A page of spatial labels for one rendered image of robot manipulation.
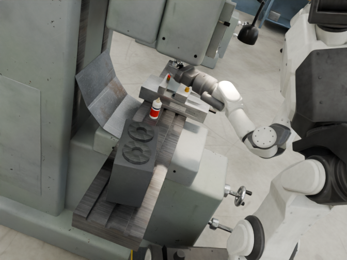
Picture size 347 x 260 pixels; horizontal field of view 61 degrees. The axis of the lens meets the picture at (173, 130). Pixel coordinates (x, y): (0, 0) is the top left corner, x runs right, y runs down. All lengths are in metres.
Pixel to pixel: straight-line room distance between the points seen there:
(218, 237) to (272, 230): 1.35
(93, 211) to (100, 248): 0.82
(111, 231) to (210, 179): 0.67
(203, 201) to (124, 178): 0.64
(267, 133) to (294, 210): 0.27
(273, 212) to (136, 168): 0.43
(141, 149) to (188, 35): 0.44
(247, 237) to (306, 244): 1.71
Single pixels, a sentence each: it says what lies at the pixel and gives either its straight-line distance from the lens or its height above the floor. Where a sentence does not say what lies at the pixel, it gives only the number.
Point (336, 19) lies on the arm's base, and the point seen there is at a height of 1.68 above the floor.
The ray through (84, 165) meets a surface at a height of 0.63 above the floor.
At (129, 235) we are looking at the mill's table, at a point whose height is 0.96.
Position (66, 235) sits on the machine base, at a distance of 1.85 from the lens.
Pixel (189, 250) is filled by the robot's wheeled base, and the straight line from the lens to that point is 1.45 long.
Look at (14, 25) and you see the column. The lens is 1.22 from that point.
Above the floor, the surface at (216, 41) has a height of 1.41.
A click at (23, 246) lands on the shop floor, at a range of 2.04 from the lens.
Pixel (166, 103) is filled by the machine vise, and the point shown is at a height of 1.00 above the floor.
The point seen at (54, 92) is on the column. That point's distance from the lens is 1.26.
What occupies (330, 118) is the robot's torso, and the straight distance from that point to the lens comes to 0.81.
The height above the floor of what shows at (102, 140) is 0.86.
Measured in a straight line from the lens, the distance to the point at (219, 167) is 1.58.
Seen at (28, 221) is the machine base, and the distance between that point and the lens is 1.92.
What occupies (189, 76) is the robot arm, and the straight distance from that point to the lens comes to 1.18.
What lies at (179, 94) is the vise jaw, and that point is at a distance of 1.40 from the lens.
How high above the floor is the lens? 1.80
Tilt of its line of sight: 38 degrees down
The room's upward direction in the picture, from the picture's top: 20 degrees clockwise
